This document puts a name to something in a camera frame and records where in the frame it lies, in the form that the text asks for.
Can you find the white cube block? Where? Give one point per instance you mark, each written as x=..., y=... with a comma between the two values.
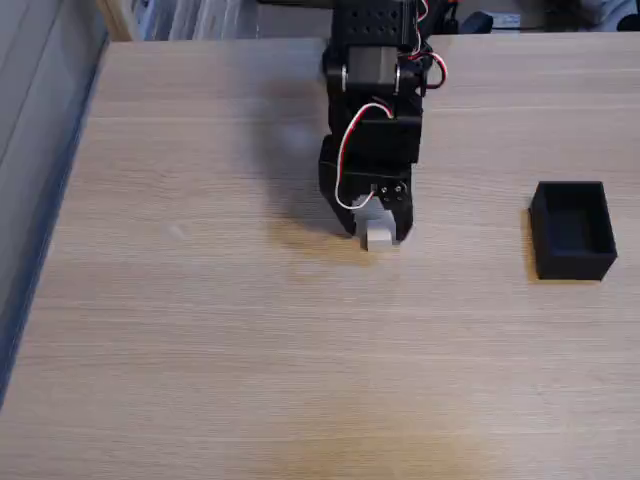
x=377, y=239

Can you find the black open box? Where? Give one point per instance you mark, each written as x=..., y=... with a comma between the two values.
x=572, y=230

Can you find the small black background object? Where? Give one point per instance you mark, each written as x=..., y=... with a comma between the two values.
x=475, y=22

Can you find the white hanging sheets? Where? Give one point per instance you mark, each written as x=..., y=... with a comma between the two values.
x=200, y=19

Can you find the pale wooden post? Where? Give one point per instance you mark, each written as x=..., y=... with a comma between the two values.
x=116, y=20

